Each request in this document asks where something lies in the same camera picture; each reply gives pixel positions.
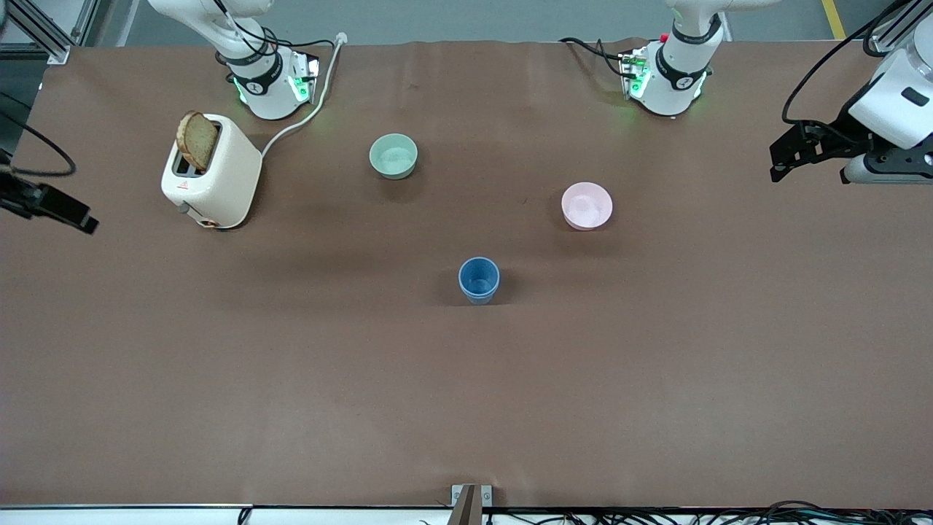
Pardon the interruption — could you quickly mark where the black arm base cable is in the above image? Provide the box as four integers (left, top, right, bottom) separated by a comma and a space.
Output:
211, 0, 335, 74
559, 36, 629, 77

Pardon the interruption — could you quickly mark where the brown bread slice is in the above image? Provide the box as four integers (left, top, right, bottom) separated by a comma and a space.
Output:
176, 111, 219, 173

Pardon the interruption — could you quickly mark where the black right arm base cable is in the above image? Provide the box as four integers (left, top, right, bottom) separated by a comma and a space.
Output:
211, 0, 335, 74

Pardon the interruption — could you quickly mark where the green bowl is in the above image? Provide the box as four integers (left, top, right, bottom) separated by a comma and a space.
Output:
369, 133, 419, 180

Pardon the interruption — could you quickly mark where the aluminium frame profile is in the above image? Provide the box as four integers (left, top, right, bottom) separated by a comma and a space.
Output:
0, 0, 100, 65

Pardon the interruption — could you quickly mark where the metal table edge bracket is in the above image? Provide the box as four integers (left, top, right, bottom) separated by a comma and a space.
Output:
451, 484, 493, 525

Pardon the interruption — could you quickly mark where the white toaster power cable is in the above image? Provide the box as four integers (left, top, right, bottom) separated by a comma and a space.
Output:
261, 32, 348, 158

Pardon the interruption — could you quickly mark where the large table cover sheet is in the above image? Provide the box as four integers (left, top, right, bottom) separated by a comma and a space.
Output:
0, 38, 933, 510

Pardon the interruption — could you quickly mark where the cream white toaster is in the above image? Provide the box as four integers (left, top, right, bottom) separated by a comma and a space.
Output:
160, 113, 263, 230

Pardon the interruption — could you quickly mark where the arm base connector plate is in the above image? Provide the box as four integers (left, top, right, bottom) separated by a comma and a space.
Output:
619, 47, 651, 100
287, 52, 321, 104

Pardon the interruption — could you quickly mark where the black left arm base cable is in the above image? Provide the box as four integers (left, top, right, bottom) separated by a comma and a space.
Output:
559, 36, 629, 77

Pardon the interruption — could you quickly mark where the pink bowl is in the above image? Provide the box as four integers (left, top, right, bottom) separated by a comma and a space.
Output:
561, 182, 614, 231

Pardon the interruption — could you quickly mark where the black cable bundle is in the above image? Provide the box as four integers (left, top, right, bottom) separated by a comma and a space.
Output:
481, 499, 933, 525

